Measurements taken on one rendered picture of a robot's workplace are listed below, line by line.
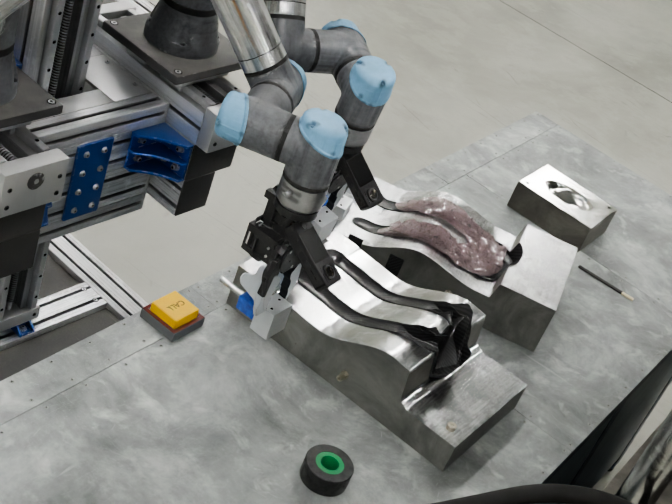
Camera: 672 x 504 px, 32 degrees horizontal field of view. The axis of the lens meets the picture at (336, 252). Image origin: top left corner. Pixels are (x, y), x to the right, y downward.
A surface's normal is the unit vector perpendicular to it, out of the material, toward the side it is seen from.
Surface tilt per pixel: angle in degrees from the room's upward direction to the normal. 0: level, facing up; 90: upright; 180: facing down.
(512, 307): 90
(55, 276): 0
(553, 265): 0
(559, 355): 0
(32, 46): 90
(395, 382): 90
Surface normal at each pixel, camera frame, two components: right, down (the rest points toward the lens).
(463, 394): 0.30, -0.77
